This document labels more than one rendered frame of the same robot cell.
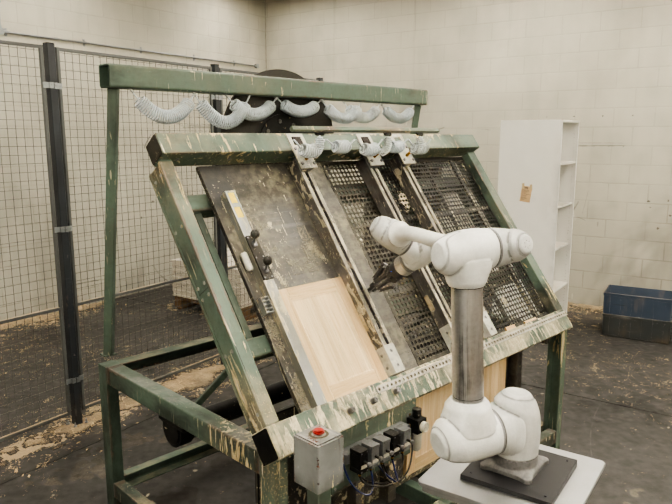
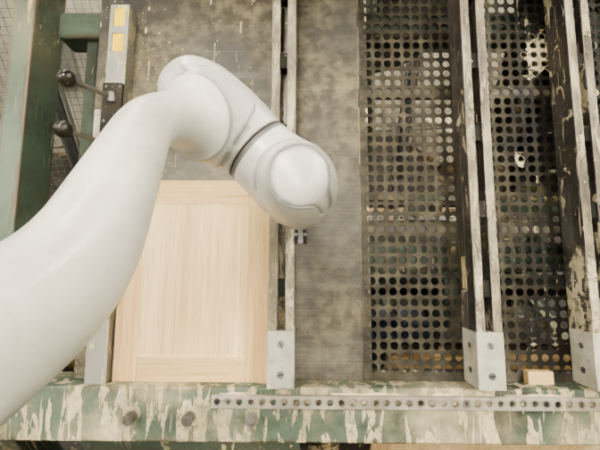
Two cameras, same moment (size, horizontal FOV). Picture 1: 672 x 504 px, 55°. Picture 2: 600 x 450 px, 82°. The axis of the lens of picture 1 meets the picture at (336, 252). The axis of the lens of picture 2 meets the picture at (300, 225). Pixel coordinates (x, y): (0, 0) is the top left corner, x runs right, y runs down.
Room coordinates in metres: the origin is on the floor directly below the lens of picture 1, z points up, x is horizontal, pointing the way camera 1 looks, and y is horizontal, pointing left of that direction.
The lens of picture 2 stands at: (2.24, -0.65, 1.62)
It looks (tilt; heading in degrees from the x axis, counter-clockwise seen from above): 29 degrees down; 45
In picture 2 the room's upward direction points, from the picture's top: straight up
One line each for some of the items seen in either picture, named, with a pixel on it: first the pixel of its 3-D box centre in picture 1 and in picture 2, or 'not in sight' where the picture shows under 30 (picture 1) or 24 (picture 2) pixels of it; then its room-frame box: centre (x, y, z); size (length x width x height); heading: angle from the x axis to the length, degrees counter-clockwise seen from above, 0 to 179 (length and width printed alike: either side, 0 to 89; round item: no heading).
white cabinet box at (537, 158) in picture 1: (534, 225); not in sight; (6.33, -1.98, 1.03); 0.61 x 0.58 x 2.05; 146
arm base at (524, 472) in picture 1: (516, 454); not in sight; (2.07, -0.63, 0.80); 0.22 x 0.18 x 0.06; 142
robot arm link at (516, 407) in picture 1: (513, 421); not in sight; (2.04, -0.61, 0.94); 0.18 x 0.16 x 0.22; 114
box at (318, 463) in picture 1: (318, 459); not in sight; (1.96, 0.06, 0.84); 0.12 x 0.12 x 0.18; 45
